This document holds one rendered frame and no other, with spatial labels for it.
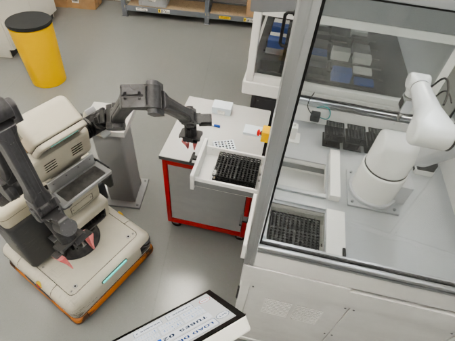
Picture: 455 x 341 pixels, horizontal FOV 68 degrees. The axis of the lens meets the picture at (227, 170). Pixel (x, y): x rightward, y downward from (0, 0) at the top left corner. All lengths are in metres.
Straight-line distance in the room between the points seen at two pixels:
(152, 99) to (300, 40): 0.56
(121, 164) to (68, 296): 0.88
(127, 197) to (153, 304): 0.85
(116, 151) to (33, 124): 1.08
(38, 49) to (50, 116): 2.57
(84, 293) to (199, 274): 0.73
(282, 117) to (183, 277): 1.74
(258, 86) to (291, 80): 1.61
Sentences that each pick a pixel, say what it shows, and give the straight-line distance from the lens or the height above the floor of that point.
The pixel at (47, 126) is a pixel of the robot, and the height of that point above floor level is 1.35.
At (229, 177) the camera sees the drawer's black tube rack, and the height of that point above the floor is 0.87.
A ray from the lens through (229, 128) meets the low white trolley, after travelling 2.19.
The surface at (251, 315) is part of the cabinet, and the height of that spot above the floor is 0.42.
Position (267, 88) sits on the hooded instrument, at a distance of 2.39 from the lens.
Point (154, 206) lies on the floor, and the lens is 2.73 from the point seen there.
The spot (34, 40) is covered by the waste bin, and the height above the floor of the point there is 0.54.
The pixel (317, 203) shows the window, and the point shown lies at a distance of 1.06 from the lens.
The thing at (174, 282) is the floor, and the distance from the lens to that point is 2.39.
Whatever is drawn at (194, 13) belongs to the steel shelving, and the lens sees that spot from 5.31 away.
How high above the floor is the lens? 2.16
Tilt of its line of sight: 47 degrees down
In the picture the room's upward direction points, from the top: 6 degrees clockwise
